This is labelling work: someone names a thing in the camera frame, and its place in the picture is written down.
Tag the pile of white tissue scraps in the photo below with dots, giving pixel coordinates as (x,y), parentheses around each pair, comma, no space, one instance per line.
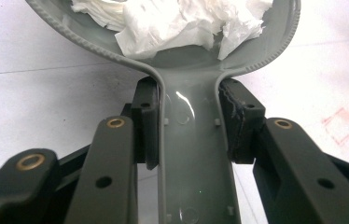
(175,25)

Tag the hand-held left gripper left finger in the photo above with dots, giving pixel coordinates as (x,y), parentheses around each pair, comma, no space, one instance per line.
(146,124)

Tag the grey dustpan with orange edge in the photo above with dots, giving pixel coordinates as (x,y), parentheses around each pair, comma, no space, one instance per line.
(191,146)

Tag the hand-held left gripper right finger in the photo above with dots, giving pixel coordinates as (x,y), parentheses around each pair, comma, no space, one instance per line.
(241,124)

